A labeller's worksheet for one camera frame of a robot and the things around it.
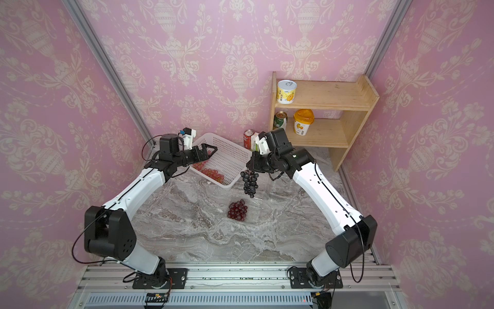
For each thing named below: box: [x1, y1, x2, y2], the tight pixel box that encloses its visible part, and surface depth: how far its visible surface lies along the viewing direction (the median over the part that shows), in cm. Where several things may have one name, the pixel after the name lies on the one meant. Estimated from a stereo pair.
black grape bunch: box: [240, 169, 260, 199], surface depth 76 cm
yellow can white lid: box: [276, 79, 298, 105], surface depth 76 cm
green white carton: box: [250, 131, 260, 152], surface depth 111 cm
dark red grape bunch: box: [227, 198, 249, 222], surface depth 88 cm
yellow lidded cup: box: [293, 108, 315, 136], surface depth 91 cm
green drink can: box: [272, 110, 288, 129], surface depth 89 cm
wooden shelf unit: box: [268, 71, 381, 173], surface depth 85 cm
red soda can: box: [243, 128, 255, 150], surface depth 115 cm
